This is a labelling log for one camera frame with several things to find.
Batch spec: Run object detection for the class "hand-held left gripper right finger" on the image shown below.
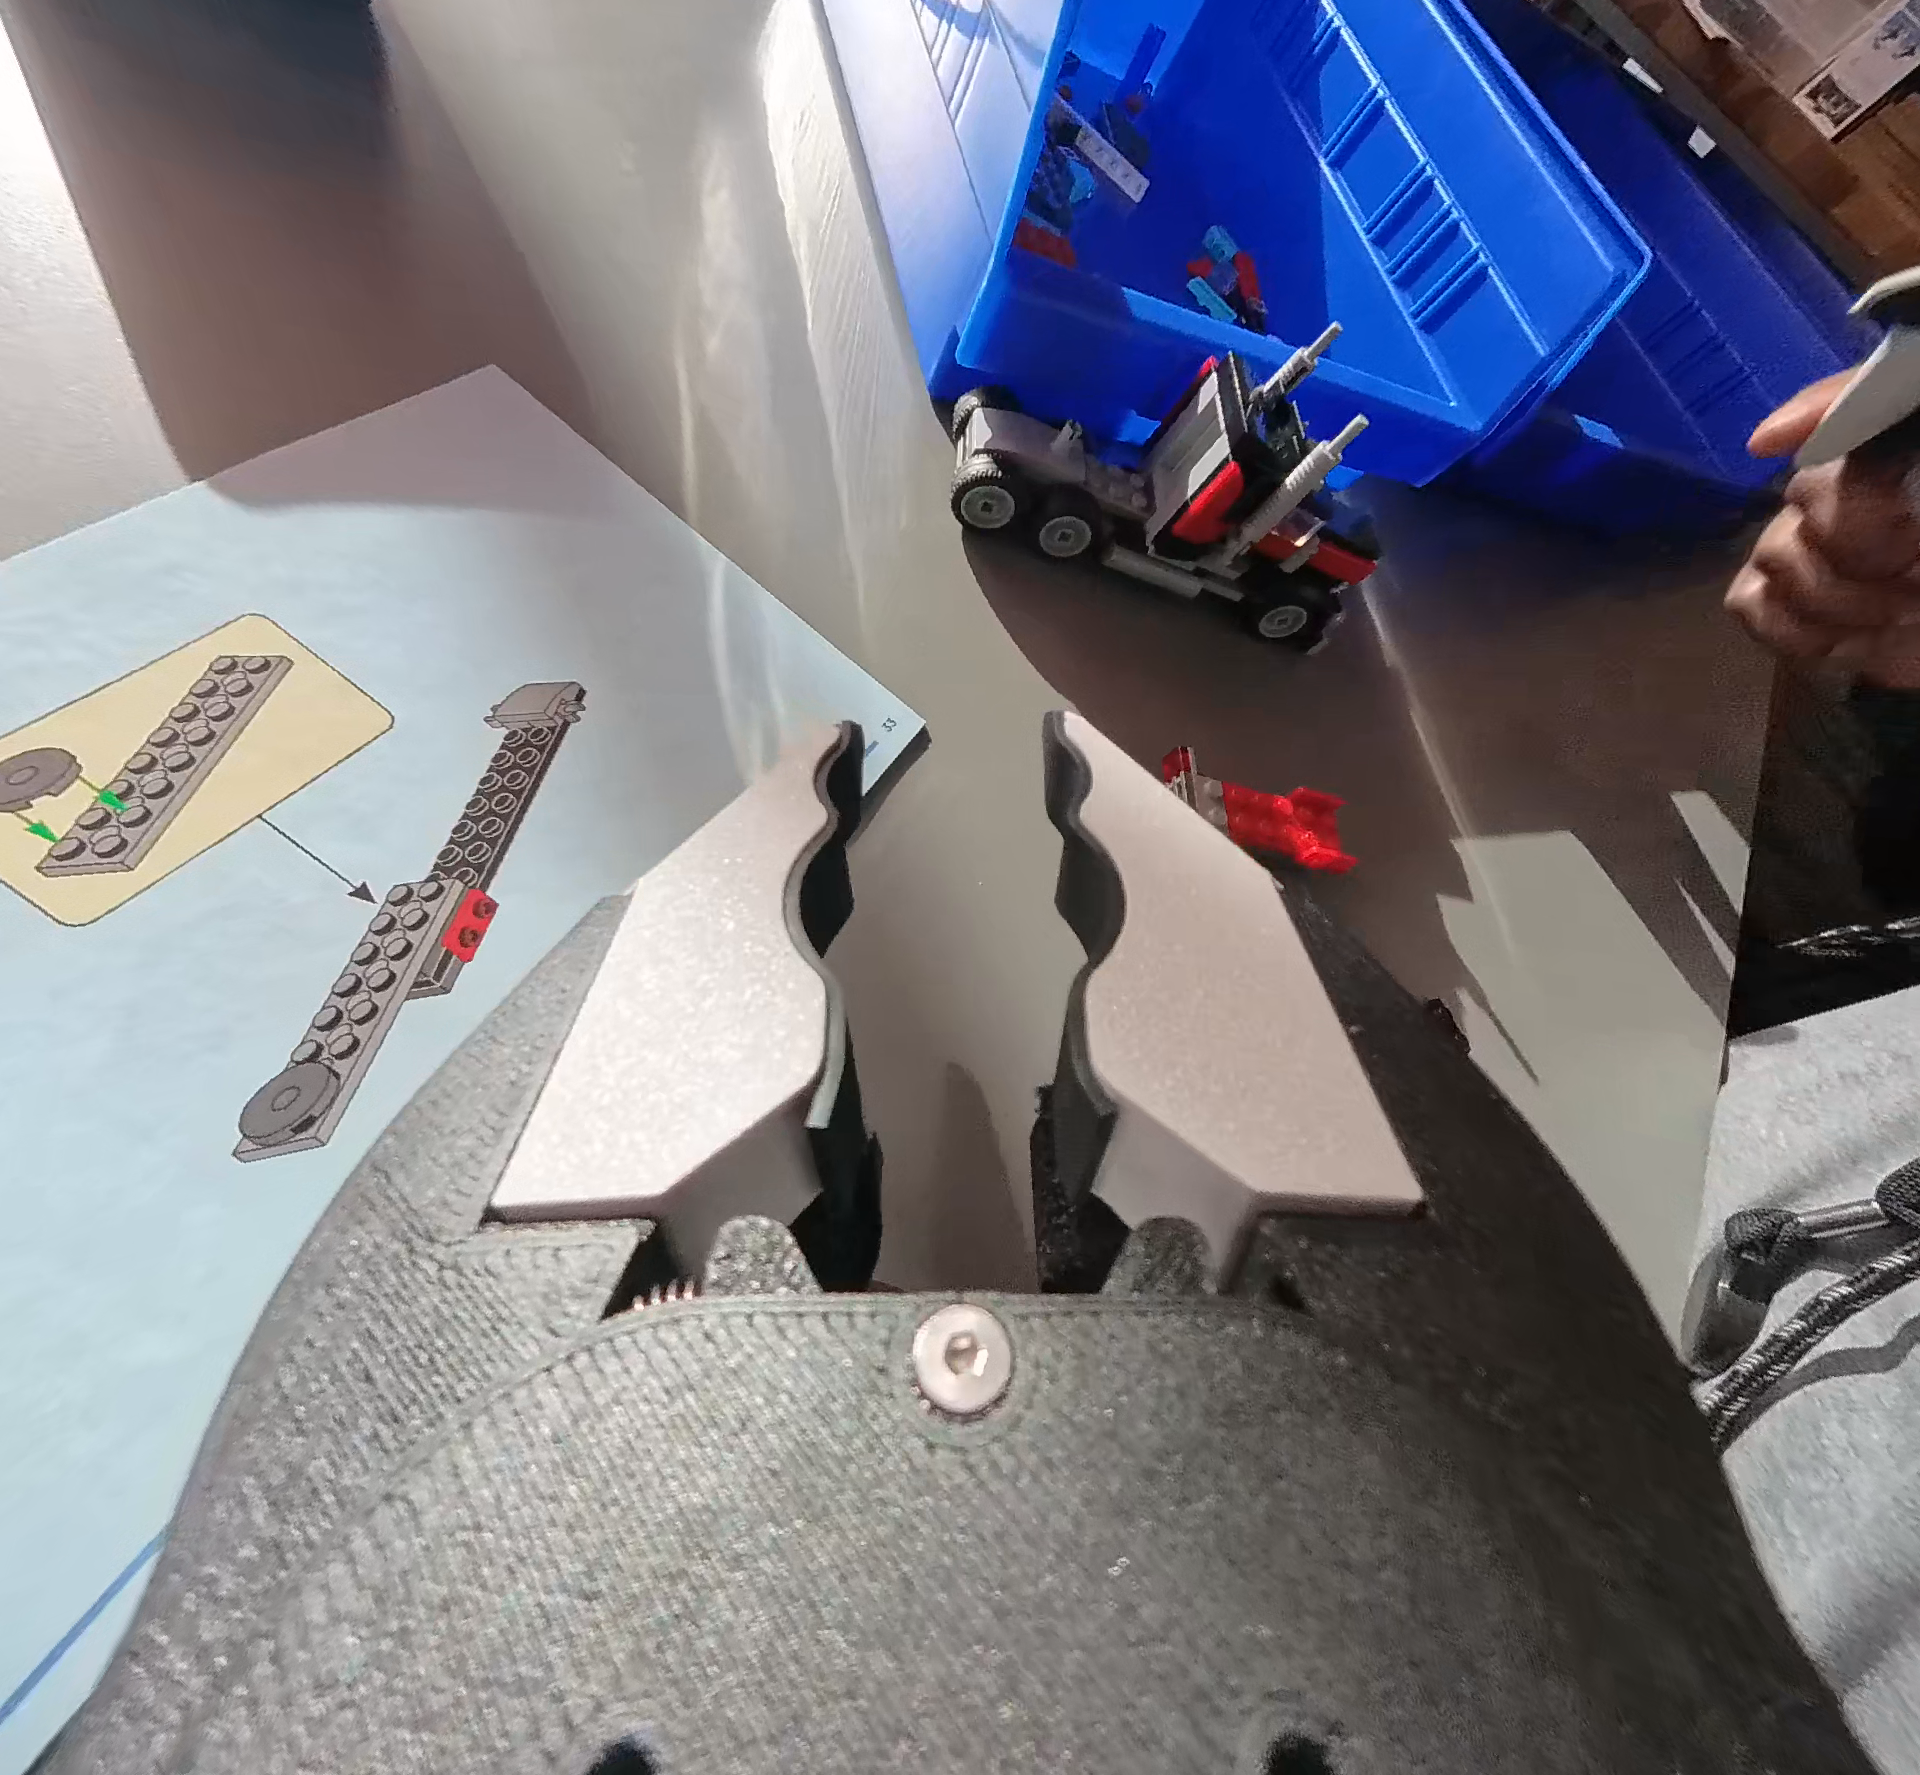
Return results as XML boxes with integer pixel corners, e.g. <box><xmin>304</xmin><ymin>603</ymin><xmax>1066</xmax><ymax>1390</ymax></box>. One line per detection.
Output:
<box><xmin>1028</xmin><ymin>710</ymin><xmax>1427</xmax><ymax>1297</ymax></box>

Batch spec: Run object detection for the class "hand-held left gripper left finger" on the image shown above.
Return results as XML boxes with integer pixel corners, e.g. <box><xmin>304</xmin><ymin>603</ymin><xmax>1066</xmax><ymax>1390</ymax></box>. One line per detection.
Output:
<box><xmin>482</xmin><ymin>718</ymin><xmax>888</xmax><ymax>1295</ymax></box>

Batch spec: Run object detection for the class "small red brick assembly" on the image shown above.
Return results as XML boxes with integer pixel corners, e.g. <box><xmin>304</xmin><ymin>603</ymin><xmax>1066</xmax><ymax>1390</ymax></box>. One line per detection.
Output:
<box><xmin>1160</xmin><ymin>745</ymin><xmax>1361</xmax><ymax>877</ymax></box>

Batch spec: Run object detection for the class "light blue instruction booklet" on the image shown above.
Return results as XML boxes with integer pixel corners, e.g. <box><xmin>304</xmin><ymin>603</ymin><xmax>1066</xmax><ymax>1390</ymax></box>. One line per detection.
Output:
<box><xmin>0</xmin><ymin>364</ymin><xmax>933</xmax><ymax>1775</ymax></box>

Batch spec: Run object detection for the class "blue plastic bin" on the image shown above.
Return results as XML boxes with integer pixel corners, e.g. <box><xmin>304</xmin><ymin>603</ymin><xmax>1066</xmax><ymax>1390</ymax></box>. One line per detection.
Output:
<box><xmin>1439</xmin><ymin>0</ymin><xmax>1896</xmax><ymax>539</ymax></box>
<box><xmin>801</xmin><ymin>0</ymin><xmax>1653</xmax><ymax>494</ymax></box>

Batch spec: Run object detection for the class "grey desk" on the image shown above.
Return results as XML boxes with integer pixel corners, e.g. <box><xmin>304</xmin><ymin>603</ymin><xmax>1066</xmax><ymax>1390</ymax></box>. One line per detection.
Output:
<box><xmin>0</xmin><ymin>0</ymin><xmax>1788</xmax><ymax>1363</ymax></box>

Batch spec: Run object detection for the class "person's right hand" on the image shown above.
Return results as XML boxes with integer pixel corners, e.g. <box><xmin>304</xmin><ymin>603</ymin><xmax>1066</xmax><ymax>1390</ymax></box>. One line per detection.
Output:
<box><xmin>1726</xmin><ymin>372</ymin><xmax>1920</xmax><ymax>690</ymax></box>

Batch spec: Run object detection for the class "brown cardboard stack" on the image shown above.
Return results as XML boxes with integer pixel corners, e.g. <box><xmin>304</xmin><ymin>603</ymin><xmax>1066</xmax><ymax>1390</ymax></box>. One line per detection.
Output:
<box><xmin>1516</xmin><ymin>0</ymin><xmax>1920</xmax><ymax>284</ymax></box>

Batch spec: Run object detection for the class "person's dark jacket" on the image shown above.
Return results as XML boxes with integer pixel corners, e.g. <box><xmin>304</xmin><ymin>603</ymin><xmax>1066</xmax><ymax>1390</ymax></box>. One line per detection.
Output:
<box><xmin>1726</xmin><ymin>672</ymin><xmax>1920</xmax><ymax>1042</ymax></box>

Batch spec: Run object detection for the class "red and black toy truck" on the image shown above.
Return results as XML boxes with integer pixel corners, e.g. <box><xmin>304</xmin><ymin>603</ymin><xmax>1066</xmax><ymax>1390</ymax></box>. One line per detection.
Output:
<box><xmin>948</xmin><ymin>318</ymin><xmax>1384</xmax><ymax>654</ymax></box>

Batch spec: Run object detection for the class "person's grey sweatshirt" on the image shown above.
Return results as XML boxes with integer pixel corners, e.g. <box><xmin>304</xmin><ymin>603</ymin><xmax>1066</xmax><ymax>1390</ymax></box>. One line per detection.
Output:
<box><xmin>1681</xmin><ymin>996</ymin><xmax>1920</xmax><ymax>1775</ymax></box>

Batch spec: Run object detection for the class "pile of loose toy bricks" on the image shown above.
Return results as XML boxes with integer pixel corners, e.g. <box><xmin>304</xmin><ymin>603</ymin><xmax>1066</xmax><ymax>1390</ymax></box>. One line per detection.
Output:
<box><xmin>1013</xmin><ymin>26</ymin><xmax>1278</xmax><ymax>338</ymax></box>

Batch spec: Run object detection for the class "black patterned strap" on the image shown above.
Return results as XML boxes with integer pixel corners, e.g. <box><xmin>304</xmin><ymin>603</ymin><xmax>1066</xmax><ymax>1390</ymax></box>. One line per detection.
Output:
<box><xmin>1695</xmin><ymin>1157</ymin><xmax>1920</xmax><ymax>1449</ymax></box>

